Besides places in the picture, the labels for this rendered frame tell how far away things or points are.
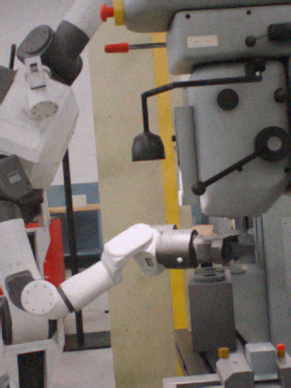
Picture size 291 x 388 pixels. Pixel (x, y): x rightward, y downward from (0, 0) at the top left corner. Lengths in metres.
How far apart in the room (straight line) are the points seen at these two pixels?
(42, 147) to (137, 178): 1.59
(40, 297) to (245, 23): 0.71
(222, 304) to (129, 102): 1.52
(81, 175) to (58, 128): 8.79
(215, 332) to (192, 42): 0.86
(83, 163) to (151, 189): 7.30
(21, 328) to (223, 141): 0.89
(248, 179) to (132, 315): 1.95
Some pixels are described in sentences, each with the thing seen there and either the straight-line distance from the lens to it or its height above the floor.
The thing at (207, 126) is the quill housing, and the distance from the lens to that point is 1.40.
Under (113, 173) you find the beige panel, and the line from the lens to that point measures 3.19.
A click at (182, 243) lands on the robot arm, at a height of 1.26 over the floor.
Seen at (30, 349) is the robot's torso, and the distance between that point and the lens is 2.04.
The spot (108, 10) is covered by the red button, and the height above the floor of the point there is 1.76.
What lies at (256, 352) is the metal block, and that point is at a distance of 1.42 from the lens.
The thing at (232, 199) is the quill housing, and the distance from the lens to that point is 1.41.
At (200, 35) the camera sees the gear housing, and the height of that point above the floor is 1.68.
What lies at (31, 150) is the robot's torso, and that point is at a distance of 1.63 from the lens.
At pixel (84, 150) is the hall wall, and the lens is 10.48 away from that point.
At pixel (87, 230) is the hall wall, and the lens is 10.51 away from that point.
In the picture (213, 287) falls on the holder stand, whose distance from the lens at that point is 1.89.
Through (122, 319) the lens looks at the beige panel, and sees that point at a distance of 3.27.
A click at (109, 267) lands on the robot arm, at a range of 1.53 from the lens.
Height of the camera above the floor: 1.44
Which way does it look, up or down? 3 degrees down
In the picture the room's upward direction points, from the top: 4 degrees counter-clockwise
